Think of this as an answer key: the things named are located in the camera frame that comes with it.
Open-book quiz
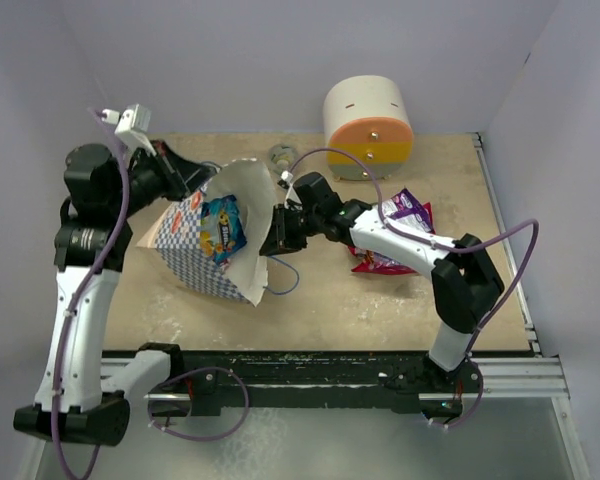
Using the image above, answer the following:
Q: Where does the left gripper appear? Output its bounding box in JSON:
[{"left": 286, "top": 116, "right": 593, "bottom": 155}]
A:
[{"left": 107, "top": 139, "right": 215, "bottom": 219}]

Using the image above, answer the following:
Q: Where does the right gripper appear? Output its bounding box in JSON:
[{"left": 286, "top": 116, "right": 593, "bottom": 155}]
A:
[{"left": 261, "top": 202, "right": 324, "bottom": 255}]

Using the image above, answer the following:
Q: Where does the checkered paper bag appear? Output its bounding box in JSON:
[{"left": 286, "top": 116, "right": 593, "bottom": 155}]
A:
[{"left": 135, "top": 158, "right": 300, "bottom": 306}]

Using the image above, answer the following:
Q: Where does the pink REAL crisps bag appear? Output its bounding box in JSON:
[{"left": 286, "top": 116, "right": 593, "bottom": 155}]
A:
[{"left": 349, "top": 200, "right": 435, "bottom": 275}]

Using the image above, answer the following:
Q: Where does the purple snack packet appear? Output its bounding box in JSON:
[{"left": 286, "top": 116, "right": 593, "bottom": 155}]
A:
[{"left": 382, "top": 188, "right": 435, "bottom": 234}]

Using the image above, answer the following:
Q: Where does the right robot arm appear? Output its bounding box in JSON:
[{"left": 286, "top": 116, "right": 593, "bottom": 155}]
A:
[{"left": 260, "top": 171, "right": 504, "bottom": 391}]

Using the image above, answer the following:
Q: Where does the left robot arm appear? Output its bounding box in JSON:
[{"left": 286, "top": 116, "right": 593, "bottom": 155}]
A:
[{"left": 13, "top": 140, "right": 216, "bottom": 447}]

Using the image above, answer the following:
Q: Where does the blue snack bag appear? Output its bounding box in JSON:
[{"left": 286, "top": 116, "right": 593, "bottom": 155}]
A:
[{"left": 199, "top": 195, "right": 247, "bottom": 266}]

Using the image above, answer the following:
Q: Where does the white mini drawer cabinet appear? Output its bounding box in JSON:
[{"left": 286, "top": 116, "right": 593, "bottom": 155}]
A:
[{"left": 323, "top": 75, "right": 414, "bottom": 178}]

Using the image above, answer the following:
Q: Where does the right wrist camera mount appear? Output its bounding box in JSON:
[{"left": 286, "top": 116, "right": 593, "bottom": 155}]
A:
[{"left": 278, "top": 170, "right": 301, "bottom": 205}]

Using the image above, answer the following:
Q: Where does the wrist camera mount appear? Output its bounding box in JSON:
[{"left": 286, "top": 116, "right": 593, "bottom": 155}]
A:
[
  {"left": 278, "top": 170, "right": 301, "bottom": 205},
  {"left": 101, "top": 104, "right": 155, "bottom": 154}
]

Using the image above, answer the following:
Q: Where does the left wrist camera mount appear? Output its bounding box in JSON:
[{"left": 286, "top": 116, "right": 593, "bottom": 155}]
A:
[{"left": 101, "top": 104, "right": 155, "bottom": 154}]

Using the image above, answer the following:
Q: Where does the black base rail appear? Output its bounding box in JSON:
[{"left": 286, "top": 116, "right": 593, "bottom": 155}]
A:
[{"left": 127, "top": 349, "right": 484, "bottom": 417}]

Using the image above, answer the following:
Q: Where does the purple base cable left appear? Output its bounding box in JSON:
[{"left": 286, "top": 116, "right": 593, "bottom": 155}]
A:
[{"left": 147, "top": 366, "right": 251, "bottom": 442}]

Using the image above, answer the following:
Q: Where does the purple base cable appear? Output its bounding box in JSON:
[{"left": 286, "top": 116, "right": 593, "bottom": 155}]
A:
[
  {"left": 427, "top": 359, "right": 484, "bottom": 430},
  {"left": 147, "top": 366, "right": 251, "bottom": 442}
]

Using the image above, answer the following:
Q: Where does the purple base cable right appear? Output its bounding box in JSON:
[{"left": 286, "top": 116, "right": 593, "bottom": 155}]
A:
[{"left": 427, "top": 359, "right": 484, "bottom": 430}]

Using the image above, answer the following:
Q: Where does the aluminium frame rail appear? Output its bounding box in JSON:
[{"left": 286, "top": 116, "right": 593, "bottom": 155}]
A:
[{"left": 99, "top": 355, "right": 571, "bottom": 401}]

